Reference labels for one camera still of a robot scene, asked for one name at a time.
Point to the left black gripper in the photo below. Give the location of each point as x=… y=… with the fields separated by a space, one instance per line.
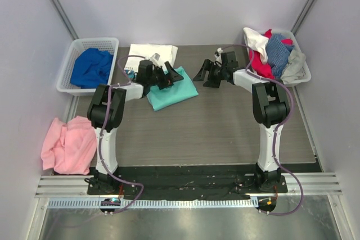
x=163 y=76

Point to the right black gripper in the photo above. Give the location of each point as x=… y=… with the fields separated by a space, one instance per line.
x=212 y=72

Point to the teal t shirt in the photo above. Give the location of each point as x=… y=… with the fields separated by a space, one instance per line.
x=178 y=92

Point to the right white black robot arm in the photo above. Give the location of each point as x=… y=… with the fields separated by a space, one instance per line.
x=270 y=105

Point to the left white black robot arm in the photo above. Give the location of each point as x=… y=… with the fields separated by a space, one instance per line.
x=105 y=113

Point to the folded white t shirt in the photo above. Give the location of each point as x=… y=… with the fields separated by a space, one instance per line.
x=140 y=52

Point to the red shirt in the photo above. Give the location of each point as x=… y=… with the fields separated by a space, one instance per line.
x=263 y=70

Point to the white crumpled shirt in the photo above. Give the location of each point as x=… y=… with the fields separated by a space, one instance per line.
x=256 y=42

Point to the blue checkered shirt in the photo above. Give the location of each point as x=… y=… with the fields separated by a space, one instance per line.
x=278 y=50

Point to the grey shirt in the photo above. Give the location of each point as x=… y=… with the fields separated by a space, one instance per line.
x=293 y=69

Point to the right white plastic basket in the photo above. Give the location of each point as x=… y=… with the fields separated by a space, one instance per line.
x=305 y=70

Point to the pink t shirt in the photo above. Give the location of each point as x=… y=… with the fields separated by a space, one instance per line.
x=69 y=148

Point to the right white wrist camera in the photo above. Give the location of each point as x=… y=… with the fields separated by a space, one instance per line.
x=217 y=55

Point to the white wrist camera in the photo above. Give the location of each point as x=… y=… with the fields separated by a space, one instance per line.
x=155 y=59
x=217 y=55

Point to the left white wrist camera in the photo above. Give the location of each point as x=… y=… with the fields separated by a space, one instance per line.
x=155 y=59

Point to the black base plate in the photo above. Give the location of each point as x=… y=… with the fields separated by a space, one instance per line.
x=185 y=183

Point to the slotted cable duct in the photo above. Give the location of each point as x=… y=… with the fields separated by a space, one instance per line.
x=115 y=203

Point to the aluminium frame rail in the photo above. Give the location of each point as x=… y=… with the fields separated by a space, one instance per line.
x=57 y=186

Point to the left corner metal post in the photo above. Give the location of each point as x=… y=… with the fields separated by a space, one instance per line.
x=64 y=18

